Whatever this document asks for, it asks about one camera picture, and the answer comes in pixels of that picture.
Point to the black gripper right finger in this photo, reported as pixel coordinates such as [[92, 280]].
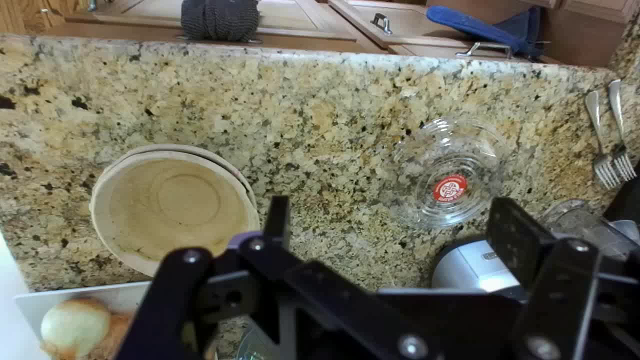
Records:
[[561, 293]]

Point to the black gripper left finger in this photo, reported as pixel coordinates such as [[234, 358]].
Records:
[[181, 293]]

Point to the beige paper bowl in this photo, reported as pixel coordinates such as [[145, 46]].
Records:
[[238, 176], [173, 206]]

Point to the brown onion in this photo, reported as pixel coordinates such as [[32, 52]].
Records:
[[118, 333]]

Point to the silver food processor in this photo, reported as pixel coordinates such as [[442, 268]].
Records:
[[466, 266]]

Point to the pale yellow onion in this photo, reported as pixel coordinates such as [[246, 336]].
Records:
[[75, 327]]

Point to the white tray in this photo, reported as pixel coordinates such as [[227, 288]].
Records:
[[41, 300]]

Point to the silver metal fork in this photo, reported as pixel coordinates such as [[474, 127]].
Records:
[[600, 153], [620, 147]]

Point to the small glass bowl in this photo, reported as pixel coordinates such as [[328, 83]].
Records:
[[451, 190]]

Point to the dark grey towel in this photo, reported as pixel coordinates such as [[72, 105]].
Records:
[[221, 18]]

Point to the wooden drawer front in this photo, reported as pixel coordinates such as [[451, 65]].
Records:
[[300, 27]]

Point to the wooden cabinet door panel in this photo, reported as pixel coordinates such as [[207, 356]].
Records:
[[412, 27]]

